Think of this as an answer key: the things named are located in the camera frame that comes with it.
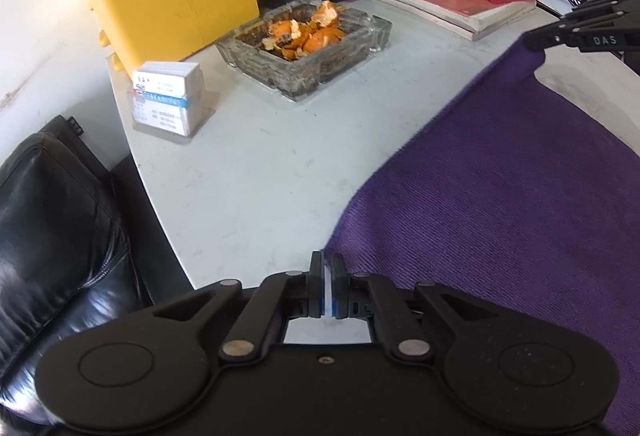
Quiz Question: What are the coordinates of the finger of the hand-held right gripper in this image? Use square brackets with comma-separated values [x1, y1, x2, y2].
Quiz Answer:
[559, 0, 640, 22]
[522, 13, 640, 76]

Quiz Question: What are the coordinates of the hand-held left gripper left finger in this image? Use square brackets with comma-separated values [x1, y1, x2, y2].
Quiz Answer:
[151, 251, 326, 363]

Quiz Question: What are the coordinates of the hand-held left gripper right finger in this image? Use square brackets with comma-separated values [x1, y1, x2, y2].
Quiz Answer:
[331, 254, 504, 362]

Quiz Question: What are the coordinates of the purple towel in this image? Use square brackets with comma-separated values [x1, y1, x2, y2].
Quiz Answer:
[322, 46, 640, 436]

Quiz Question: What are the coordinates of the white book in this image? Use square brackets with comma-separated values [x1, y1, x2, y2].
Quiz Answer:
[370, 0, 538, 41]

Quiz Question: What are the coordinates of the pile of orange peels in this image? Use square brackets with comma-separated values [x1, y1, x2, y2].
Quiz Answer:
[262, 0, 346, 61]

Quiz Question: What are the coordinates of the glass ashtray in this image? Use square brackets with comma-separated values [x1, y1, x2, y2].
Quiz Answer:
[215, 0, 392, 102]

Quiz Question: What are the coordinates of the clear business card box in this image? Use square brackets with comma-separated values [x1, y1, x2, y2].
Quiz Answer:
[131, 60, 206, 137]

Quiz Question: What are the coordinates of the black leather sofa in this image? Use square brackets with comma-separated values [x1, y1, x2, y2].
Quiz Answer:
[0, 115, 196, 436]

